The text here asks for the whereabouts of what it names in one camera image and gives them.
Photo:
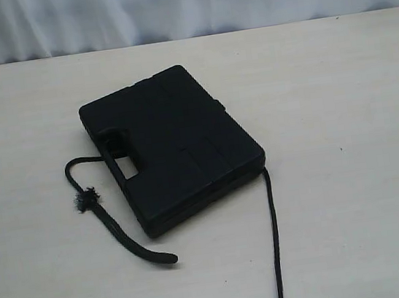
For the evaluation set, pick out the black plastic carrying case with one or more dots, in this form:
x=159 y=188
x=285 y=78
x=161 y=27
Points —
x=172 y=148

